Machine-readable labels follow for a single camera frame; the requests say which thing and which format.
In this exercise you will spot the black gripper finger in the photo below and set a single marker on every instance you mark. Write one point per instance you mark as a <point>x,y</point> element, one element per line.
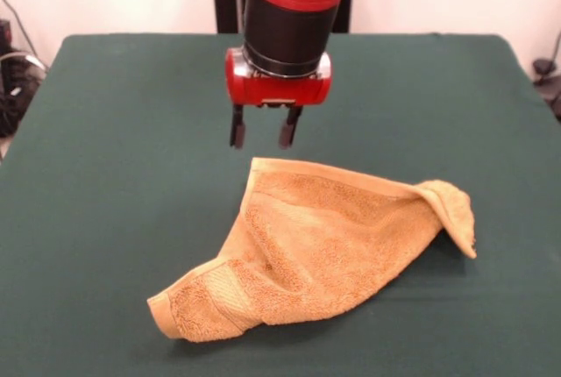
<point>287,129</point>
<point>238,127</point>

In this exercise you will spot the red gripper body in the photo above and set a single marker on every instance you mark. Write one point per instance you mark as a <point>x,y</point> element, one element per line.
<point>280,90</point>

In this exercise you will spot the tan terry towel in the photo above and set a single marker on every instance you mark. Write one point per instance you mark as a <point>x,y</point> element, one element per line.
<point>315,245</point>

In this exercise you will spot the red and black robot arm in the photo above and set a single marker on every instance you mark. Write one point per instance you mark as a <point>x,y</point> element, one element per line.
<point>289,22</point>

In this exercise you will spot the dark green table cloth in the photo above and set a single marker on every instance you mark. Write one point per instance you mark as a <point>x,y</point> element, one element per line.
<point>131,131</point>

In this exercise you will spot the grey tripod base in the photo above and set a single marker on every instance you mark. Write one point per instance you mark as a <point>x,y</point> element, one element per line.
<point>543,66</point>

